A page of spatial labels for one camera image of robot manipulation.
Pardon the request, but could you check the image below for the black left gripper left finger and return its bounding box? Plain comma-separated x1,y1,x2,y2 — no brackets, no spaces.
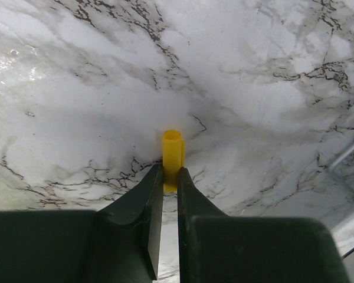
0,164,163,282

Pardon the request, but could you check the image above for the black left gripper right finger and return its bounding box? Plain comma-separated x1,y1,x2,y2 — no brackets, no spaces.
178,168,349,282

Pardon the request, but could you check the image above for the yellow marker cap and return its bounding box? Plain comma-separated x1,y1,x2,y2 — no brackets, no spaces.
162,130,185,193

